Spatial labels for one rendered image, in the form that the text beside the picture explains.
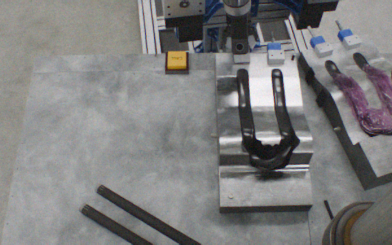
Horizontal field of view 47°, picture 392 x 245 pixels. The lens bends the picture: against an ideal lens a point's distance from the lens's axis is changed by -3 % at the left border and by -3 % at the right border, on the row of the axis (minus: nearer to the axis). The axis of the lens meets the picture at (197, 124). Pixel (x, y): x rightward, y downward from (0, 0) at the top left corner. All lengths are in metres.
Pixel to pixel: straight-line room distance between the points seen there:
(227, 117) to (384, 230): 0.92
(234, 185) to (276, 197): 0.12
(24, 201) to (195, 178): 0.51
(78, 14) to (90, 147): 1.54
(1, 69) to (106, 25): 0.65
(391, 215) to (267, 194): 0.87
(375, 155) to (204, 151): 0.50
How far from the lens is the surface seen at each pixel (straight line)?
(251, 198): 1.30
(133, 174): 1.39
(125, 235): 1.28
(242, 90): 1.43
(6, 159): 2.47
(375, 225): 0.50
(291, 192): 1.32
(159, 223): 1.25
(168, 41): 2.40
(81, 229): 1.37
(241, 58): 1.44
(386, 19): 3.00
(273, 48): 1.51
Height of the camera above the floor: 2.08
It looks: 62 degrees down
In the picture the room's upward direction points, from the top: straight up
